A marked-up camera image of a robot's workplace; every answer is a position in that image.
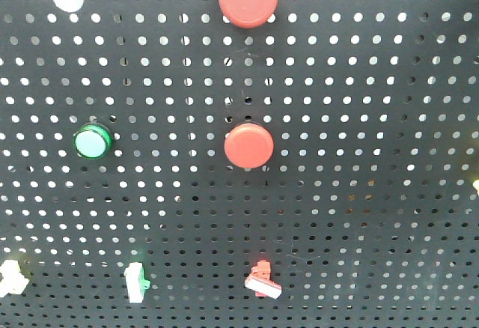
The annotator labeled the lower red mushroom button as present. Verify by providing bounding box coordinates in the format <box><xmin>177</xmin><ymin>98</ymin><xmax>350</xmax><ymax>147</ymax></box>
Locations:
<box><xmin>224</xmin><ymin>123</ymin><xmax>274</xmax><ymax>168</ymax></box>

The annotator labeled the green white rotary knob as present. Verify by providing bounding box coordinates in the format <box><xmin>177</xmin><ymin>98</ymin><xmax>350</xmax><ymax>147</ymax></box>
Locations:
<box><xmin>124</xmin><ymin>262</ymin><xmax>150</xmax><ymax>304</ymax></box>

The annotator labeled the yellow toggle switch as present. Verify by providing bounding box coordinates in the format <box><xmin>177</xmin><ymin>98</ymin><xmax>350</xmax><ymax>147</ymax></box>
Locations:
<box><xmin>472</xmin><ymin>179</ymin><xmax>479</xmax><ymax>194</ymax></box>

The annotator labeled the green illuminated push button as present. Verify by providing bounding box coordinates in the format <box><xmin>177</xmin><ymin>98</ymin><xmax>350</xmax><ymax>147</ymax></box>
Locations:
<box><xmin>73</xmin><ymin>123</ymin><xmax>113</xmax><ymax>160</ymax></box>

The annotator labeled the yellow white rotary knob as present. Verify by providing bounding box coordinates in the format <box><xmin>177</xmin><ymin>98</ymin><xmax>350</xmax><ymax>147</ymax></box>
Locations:
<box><xmin>1</xmin><ymin>260</ymin><xmax>29</xmax><ymax>298</ymax></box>

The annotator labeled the red white rotary knob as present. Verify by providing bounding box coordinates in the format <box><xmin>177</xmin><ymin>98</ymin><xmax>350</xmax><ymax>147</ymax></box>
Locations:
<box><xmin>244</xmin><ymin>260</ymin><xmax>282</xmax><ymax>299</ymax></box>

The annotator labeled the black perforated pegboard panel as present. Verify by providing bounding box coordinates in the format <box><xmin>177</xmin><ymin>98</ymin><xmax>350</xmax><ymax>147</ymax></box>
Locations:
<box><xmin>1</xmin><ymin>0</ymin><xmax>478</xmax><ymax>327</ymax></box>

